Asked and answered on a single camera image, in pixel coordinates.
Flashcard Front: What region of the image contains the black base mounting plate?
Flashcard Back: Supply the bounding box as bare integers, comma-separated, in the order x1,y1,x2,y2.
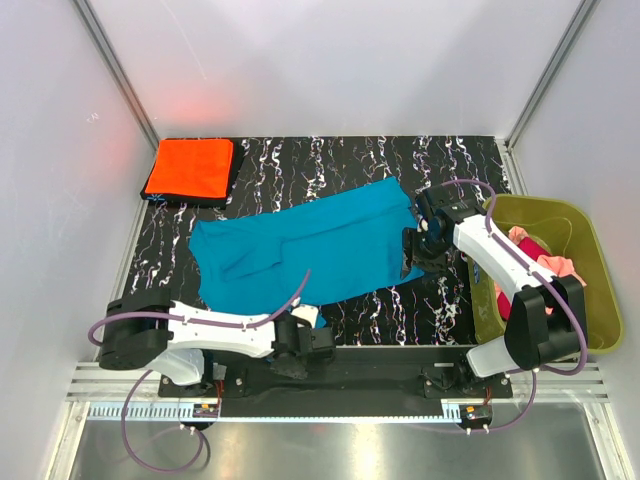
158,346,513,421

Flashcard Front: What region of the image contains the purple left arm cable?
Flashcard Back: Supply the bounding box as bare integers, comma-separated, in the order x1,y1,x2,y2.
87,268,312,474

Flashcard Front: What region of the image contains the aluminium frame rail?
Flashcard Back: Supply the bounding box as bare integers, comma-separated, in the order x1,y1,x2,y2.
66,362,608,403

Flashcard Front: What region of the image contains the pink t shirt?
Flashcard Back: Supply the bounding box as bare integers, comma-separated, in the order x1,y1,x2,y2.
494,226,586,321

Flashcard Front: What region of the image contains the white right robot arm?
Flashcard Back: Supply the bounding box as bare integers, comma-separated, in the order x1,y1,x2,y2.
401,184,588,397

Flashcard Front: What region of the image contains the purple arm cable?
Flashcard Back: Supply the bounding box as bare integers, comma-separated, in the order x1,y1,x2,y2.
409,178,590,434
87,268,312,474

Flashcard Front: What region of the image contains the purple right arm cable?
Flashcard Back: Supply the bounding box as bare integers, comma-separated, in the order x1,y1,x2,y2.
409,178,590,434

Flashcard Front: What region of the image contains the olive green plastic bin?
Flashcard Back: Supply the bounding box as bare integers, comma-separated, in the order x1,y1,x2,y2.
467,194,624,354

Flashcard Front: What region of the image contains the blue t shirt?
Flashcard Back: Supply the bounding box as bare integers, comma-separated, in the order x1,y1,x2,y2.
189,177,423,315

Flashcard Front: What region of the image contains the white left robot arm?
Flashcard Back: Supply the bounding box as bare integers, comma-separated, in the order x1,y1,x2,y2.
89,288,335,396

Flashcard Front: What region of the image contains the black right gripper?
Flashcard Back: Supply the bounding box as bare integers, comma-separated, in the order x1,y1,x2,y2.
399,227,450,284

